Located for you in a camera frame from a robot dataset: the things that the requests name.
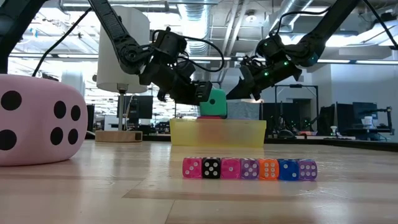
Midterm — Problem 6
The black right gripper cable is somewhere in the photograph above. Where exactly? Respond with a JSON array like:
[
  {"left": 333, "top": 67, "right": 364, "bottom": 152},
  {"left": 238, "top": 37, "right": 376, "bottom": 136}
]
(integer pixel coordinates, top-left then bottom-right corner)
[{"left": 275, "top": 7, "right": 330, "bottom": 35}]

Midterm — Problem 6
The black metal rack frame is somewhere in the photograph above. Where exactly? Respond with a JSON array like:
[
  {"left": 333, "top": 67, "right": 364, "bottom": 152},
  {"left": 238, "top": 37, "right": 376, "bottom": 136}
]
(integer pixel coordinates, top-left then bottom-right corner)
[{"left": 274, "top": 84, "right": 319, "bottom": 110}]

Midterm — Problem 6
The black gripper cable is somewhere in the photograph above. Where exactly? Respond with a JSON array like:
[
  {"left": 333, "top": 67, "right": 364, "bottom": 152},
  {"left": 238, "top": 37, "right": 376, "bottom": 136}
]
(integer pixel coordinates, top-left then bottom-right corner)
[
  {"left": 150, "top": 27, "right": 225, "bottom": 73},
  {"left": 275, "top": 7, "right": 330, "bottom": 35}
]

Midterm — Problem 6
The yellow translucent plastic tray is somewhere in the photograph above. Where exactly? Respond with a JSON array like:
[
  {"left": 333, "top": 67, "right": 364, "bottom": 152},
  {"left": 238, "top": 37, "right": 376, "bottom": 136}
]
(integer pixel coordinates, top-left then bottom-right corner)
[{"left": 169, "top": 118, "right": 267, "bottom": 147}]

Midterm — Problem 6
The small orange translucent die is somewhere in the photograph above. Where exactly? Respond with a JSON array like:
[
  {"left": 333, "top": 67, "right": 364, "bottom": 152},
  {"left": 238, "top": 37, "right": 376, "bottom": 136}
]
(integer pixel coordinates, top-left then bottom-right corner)
[{"left": 258, "top": 158, "right": 280, "bottom": 182}]

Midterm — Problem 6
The small blue translucent die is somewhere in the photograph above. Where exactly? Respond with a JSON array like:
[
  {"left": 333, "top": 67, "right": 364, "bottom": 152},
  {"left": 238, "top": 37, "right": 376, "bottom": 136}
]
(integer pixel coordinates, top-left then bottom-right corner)
[{"left": 277, "top": 159, "right": 300, "bottom": 182}]

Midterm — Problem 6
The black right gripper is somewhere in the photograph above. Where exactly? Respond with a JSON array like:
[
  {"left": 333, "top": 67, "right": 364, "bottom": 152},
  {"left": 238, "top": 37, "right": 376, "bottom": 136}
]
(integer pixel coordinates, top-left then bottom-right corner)
[{"left": 226, "top": 57, "right": 302, "bottom": 101}]

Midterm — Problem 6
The pink foam die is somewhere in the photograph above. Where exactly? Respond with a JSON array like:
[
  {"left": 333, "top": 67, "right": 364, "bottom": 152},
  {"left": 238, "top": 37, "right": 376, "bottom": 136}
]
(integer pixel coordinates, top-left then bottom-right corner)
[{"left": 0, "top": 74, "right": 89, "bottom": 168}]

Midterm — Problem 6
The teal foam die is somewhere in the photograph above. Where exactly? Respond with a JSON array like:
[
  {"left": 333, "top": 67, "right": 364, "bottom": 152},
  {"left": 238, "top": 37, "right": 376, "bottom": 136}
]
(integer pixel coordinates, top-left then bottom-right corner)
[{"left": 198, "top": 88, "right": 228, "bottom": 119}]

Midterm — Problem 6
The white shade table lamp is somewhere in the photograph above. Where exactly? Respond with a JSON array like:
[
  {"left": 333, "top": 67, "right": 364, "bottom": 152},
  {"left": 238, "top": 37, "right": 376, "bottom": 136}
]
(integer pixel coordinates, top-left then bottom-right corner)
[{"left": 95, "top": 6, "right": 150, "bottom": 143}]

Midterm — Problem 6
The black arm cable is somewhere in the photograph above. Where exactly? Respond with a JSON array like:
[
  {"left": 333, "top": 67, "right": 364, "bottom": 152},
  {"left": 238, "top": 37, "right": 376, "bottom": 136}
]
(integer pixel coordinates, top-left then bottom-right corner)
[
  {"left": 362, "top": 0, "right": 398, "bottom": 50},
  {"left": 30, "top": 6, "right": 94, "bottom": 77}
]

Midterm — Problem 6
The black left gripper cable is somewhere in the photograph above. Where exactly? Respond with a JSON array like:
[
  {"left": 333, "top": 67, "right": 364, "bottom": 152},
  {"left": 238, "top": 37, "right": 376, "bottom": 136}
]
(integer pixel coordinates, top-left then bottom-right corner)
[{"left": 150, "top": 27, "right": 225, "bottom": 73}]

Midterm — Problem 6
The small black die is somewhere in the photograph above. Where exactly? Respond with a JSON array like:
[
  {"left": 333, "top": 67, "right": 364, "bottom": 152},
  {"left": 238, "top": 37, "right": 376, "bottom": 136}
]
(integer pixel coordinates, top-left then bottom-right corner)
[{"left": 201, "top": 157, "right": 222, "bottom": 180}]

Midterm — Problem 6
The small purple translucent die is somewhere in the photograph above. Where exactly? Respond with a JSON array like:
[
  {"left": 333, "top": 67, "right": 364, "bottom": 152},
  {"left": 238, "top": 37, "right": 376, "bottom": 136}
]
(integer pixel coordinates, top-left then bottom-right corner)
[
  {"left": 239, "top": 158, "right": 260, "bottom": 180},
  {"left": 297, "top": 159, "right": 318, "bottom": 182}
]

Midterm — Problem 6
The white pillar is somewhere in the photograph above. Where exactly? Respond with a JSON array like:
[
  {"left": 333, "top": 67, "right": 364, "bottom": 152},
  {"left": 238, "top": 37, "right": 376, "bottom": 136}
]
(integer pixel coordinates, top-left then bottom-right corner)
[{"left": 61, "top": 70, "right": 86, "bottom": 105}]

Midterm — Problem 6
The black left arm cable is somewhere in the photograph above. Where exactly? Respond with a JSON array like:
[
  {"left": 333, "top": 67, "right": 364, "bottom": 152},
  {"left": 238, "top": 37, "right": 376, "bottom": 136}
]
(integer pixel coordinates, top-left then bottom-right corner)
[{"left": 30, "top": 6, "right": 94, "bottom": 77}]

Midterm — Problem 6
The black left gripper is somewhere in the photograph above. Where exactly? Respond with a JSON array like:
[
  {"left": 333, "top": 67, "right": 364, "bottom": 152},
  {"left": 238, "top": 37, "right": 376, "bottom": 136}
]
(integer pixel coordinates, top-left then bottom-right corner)
[{"left": 139, "top": 54, "right": 214, "bottom": 105}]

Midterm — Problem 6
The long ceiling light strip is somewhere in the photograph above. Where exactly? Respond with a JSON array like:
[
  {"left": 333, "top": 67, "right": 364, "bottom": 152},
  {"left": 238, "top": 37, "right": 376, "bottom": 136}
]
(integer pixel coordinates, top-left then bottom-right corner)
[{"left": 7, "top": 53, "right": 398, "bottom": 65}]

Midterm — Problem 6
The black computer monitor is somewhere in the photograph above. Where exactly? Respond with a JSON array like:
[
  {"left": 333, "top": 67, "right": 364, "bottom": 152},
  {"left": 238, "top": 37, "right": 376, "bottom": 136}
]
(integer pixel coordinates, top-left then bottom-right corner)
[
  {"left": 318, "top": 105, "right": 354, "bottom": 138},
  {"left": 117, "top": 95, "right": 154, "bottom": 127},
  {"left": 353, "top": 102, "right": 379, "bottom": 121}
]

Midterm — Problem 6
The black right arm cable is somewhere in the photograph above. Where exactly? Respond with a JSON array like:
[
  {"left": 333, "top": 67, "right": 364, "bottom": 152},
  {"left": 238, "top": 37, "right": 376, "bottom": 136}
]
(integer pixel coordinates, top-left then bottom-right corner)
[{"left": 362, "top": 0, "right": 398, "bottom": 50}]

